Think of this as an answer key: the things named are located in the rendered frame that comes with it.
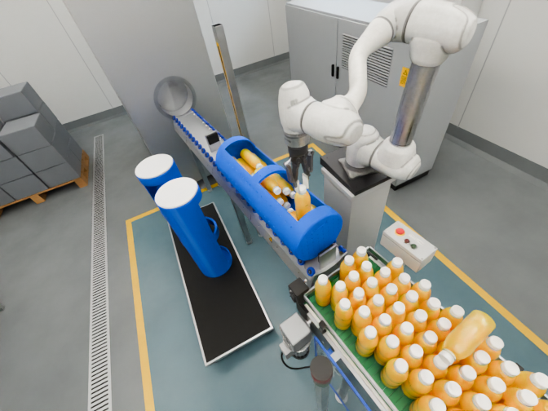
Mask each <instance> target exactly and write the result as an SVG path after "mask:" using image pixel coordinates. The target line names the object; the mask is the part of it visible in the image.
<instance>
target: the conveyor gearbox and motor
mask: <svg viewBox="0 0 548 411"><path fill-rule="evenodd" d="M279 326H280V328H279V329H280V331H281V335H282V336H283V342H282V343H281V344H280V345H279V347H280V349H281V351H282V353H281V360H282V362H283V364H284V365H285V366H286V367H287V368H289V369H306V368H310V366H305V367H300V368H292V367H289V366H288V365H287V364H286V363H285V362H284V360H283V354H284V356H285V358H286V359H287V360H288V359H289V358H290V357H291V356H292V357H294V358H295V359H298V360H302V359H304V358H306V357H307V356H308V354H309V351H310V344H311V340H312V329H311V324H310V323H309V321H308V320H307V319H304V318H303V317H302V316H300V314H298V313H297V312H295V313H294V314H293V315H292V316H291V317H289V318H288V319H287V320H285V321H284V322H282V323H281V324H280V325H279Z"/></svg>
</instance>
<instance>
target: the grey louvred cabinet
mask: <svg viewBox="0 0 548 411"><path fill-rule="evenodd" d="M388 4H389V3H385V2H375V1H370V0H293V1H291V2H287V3H286V5H285V13H286V23H287V33H288V43H289V61H290V71H291V81H294V80H299V81H303V82H304V83H305V84H306V86H307V89H308V90H309V93H310V96H311V97H312V98H313V99H315V100H316V101H318V102H321V103H322V101H323V100H327V99H331V98H333V97H334V96H336V95H343V96H344V95H346V94H347V93H348V91H349V71H348V60H349V55H350V53H351V49H352V47H353V46H354V45H355V43H356V42H357V40H358V39H359V38H360V36H361V35H362V33H363V32H364V31H365V30H366V28H367V27H368V25H369V23H370V22H371V21H372V20H373V19H374V18H375V16H376V15H377V14H378V13H379V12H380V11H381V10H382V9H383V8H384V7H386V6H387V5H388ZM487 23H488V19H483V18H478V17H477V26H476V29H475V33H474V35H473V37H472V39H471V40H470V42H469V43H468V44H467V46H465V47H464V48H463V49H462V50H461V51H459V52H457V53H455V54H450V55H449V57H448V58H447V59H446V61H445V62H443V63H442V64H441V65H440V68H439V71H438V73H437V75H436V78H435V82H434V84H433V87H432V89H431V93H430V95H429V97H428V100H427V102H426V105H425V108H424V110H423V112H422V116H421V118H420V121H419V123H418V127H417V129H416V132H415V134H414V137H413V141H414V143H415V144H416V154H417V155H419V157H420V159H421V166H420V168H419V170H418V171H417V173H416V174H415V175H414V176H413V177H412V178H411V179H406V180H400V179H396V180H395V181H394V182H392V183H391V186H390V188H392V189H393V190H394V191H395V190H397V189H399V188H402V187H403V186H405V185H407V184H409V183H412V182H413V181H415V180H417V179H420V178H421V177H423V176H425V175H428V172H429V170H430V169H431V168H432V166H433V164H434V162H435V158H436V156H437V153H438V151H439V149H440V145H441V143H442V141H443V138H444V135H445V132H446V130H447V128H448V125H449V122H450V120H451V117H452V115H453V111H454V109H455V107H456V104H457V101H458V99H459V96H460V94H461V92H462V88H463V86H464V83H465V81H466V78H467V75H468V73H469V71H470V68H471V65H472V62H473V60H474V58H475V54H476V52H477V50H478V47H479V45H480V41H481V39H482V37H483V35H484V30H485V29H486V26H487ZM409 54H410V53H409V44H407V43H402V42H389V43H388V44H386V45H385V46H383V47H382V48H380V49H378V50H376V51H375V52H374V53H372V54H371V55H369V56H368V58H367V60H366V64H367V93H366V96H365V100H364V102H363V104H362V105H361V106H360V108H359V110H358V114H359V116H360V118H361V120H362V122H363V124H364V125H371V126H373V127H375V128H376V130H377V131H378V133H379V135H380V136H381V137H382V138H383V139H384V140H385V139H386V138H387V137H389V136H391V132H392V128H393V126H394V122H395V119H396V114H397V111H398V108H399V105H400V100H401V97H402V94H403V91H404V86H405V83H406V80H407V76H408V74H409V69H410V65H411V63H412V61H411V59H410V56H409Z"/></svg>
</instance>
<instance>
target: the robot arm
mask: <svg viewBox="0 0 548 411"><path fill-rule="evenodd" d="M476 26H477V17H476V16H475V13H474V12H473V11H471V10H470V9H468V8H467V7H464V6H463V5H460V4H457V3H455V2H447V1H441V0H394V1H393V2H391V3H389V4H388V5H387V6H386V7H384V8H383V9H382V10H381V11H380V12H379V13H378V14H377V15H376V16H375V18H374V19H373V20H372V21H371V22H370V23H369V25H368V27H367V28H366V30H365V31H364V32H363V33H362V35H361V36H360V38H359V39H358V40H357V42H356V43H355V45H354V46H353V47H352V49H351V53H350V55H349V60H348V71H349V91H348V93H347V94H346V95H344V96H343V95H336V96H334V97H333V98H331V99H327V100H323V101H322V103H321V102H318V101H316V100H315V99H313V98H312V97H311V96H310V93H309V90H308V89H307V86H306V84H305V83H304V82H303V81H299V80H294V81H288V82H286V83H285V84H283V85H282V86H281V88H280V90H279V97H278V108H279V115H280V120H281V125H282V126H283V129H284V135H285V143H286V144H287V145H288V152H289V160H288V161H287V162H284V163H283V165H284V166H285V169H286V174H287V178H288V180H289V181H290V182H291V183H292V184H293V186H294V190H295V192H297V193H298V194H300V187H299V181H298V168H299V166H300V164H301V165H302V168H303V185H305V186H306V188H307V189H309V187H308V180H309V176H311V174H310V172H312V171H313V155H314V151H313V150H311V149H310V148H309V149H308V143H309V141H310V136H311V137H312V138H313V139H316V140H319V141H321V142H323V143H326V144H330V145H333V146H338V147H347V151H346V158H340V159H339V160H338V163H340V164H341V165H342V167H343V168H344V170H345V171H346V172H347V174H348V176H349V179H355V178H358V177H361V176H364V175H369V174H372V173H378V172H380V173H382V174H384V175H386V176H388V177H391V178H393V179H400V180H406V179H411V178H412V177H413V176H414V175H415V174H416V173H417V171H418V170H419V168H420V166H421V159H420V157H419V155H417V154H416V144H415V143H414V141H413V137H414V134H415V132H416V129H417V127H418V123H419V121H420V118H421V116H422V112H423V110H424V108H425V105H426V102H427V100H428V97H429V95H430V93H431V89H432V87H433V84H434V82H435V78H436V75H437V73H438V71H439V68H440V65H441V64H442V63H443V62H445V61H446V59H447V58H448V57H449V55H450V54H455V53H457V52H459V51H461V50H462V49H463V48H464V47H465V46H467V44H468V43H469V42H470V40H471V39H472V37H473V35H474V33H475V29H476ZM389 42H402V43H407V44H409V53H410V54H409V56H410V59H411V61H412V63H411V65H410V69H409V74H408V76H407V80H406V83H405V86H404V91H403V94H402V97H401V100H400V105H399V108H398V111H397V114H396V119H395V122H394V126H393V128H392V132H391V136H389V137H387V138H386V139H385V140H384V139H383V138H382V137H381V136H380V135H379V133H378V131H377V130H376V128H375V127H373V126H371V125H364V124H363V122H362V120H361V118H360V116H359V114H358V110H359V108H360V106H361V105H362V104H363V102H364V100H365V96H366V93H367V64H366V60H367V58H368V56H369V55H371V54H372V53H374V52H375V51H376V50H378V49H380V48H382V47H383V46H385V45H386V44H388V43H389ZM291 162H292V166H293V167H292V169H291V164H290V163H291Z"/></svg>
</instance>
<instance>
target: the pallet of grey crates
mask: <svg viewBox="0 0 548 411"><path fill-rule="evenodd" d="M88 172H89V156H88V155H87V154H86V152H85V151H84V150H83V149H81V147H80V146H79V145H78V144H77V142H76V141H75V139H74V138H73V137H72V136H71V135H70V134H69V133H68V132H67V131H66V129H65V128H64V127H63V125H62V124H61V123H60V121H59V120H57V117H56V116H55V114H54V113H53V112H52V111H51V110H50V109H49V107H48V106H47V105H46V103H45V102H44V101H43V100H42V99H41V97H40V96H39V95H38V93H37V92H36V91H35V90H34V89H33V88H32V87H31V85H30V84H29V83H28V82H21V83H18V84H15V85H12V86H7V87H3V88H1V89H0V217H1V215H2V211H3V209H4V207H6V206H10V205H12V204H15V203H17V202H19V201H23V200H26V199H28V198H31V199H32V200H33V201H34V202H35V203H37V204H39V203H42V202H44V201H46V195H47V192H48V191H50V190H52V189H55V188H58V187H61V186H64V185H66V184H68V183H72V182H75V183H76V184H77V185H78V187H79V188H83V187H85V186H87V185H88Z"/></svg>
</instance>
